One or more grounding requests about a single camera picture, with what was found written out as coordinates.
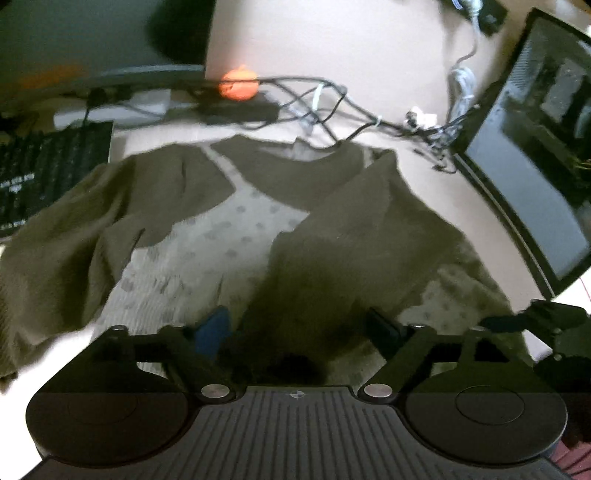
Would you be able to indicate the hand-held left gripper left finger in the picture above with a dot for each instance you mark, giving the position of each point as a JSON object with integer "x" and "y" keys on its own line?
{"x": 213, "y": 328}

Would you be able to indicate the olive polka dot cardigan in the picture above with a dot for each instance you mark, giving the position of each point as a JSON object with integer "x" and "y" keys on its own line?
{"x": 351, "y": 240}

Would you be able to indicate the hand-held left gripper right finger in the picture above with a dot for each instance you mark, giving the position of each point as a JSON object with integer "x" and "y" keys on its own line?
{"x": 382, "y": 328}

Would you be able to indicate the orange foam ball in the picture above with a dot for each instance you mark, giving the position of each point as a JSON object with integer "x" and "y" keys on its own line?
{"x": 238, "y": 84}

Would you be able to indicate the black keyboard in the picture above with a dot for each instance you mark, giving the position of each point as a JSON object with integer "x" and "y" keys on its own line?
{"x": 44, "y": 180}

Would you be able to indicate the pink cloth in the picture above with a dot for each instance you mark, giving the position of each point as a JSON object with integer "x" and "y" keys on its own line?
{"x": 572, "y": 461}

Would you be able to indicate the large dark monitor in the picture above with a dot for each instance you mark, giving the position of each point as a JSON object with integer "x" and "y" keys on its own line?
{"x": 531, "y": 152}

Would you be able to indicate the black hub box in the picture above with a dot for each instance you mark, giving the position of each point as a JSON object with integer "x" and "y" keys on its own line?
{"x": 240, "y": 110}

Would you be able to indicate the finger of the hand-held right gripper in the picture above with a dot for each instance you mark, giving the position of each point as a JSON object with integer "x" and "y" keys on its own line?
{"x": 517, "y": 321}

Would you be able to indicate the grey monitor with stand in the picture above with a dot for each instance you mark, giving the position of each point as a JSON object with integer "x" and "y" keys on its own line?
{"x": 83, "y": 37}

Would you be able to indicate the black power adapter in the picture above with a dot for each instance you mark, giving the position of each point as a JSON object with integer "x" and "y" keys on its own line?
{"x": 489, "y": 16}

